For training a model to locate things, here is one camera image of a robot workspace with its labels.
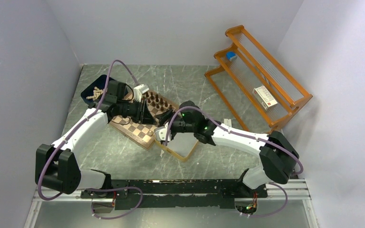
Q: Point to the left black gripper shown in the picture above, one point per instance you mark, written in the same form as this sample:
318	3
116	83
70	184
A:
143	114

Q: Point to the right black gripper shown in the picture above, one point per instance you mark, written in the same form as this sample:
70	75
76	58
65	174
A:
164	116

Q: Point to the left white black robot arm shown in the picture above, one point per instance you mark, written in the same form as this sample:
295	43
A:
57	164

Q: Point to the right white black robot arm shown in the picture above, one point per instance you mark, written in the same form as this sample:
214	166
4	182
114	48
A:
277	157

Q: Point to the wooden chess board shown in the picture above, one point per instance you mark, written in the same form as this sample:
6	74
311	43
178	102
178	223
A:
140	129

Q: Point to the pile of white chess pieces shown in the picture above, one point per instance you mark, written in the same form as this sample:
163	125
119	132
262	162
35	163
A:
96	93

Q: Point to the gold-rimmed metal tin tray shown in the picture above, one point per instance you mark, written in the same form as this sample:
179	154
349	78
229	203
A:
181	146

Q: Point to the dark blue piece box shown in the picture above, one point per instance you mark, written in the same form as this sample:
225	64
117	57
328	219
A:
89	94

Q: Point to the white plastic clip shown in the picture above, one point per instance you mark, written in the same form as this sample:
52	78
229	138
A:
227	122

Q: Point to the blue white small object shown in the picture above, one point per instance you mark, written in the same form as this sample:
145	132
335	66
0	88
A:
231	56

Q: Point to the orange wooden rack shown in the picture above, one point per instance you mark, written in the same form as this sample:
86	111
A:
254	67

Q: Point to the red white card box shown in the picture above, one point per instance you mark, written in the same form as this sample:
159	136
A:
264	97

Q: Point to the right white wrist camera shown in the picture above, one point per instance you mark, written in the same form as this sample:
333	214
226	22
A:
161	135

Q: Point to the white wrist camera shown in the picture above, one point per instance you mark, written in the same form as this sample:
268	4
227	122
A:
139	90
161	135

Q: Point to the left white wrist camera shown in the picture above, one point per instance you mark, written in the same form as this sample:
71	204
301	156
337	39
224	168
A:
139	90

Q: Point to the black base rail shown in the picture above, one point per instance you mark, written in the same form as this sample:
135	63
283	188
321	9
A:
222	193

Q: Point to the aluminium frame rail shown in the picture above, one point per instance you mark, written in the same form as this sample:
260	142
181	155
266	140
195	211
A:
286	206

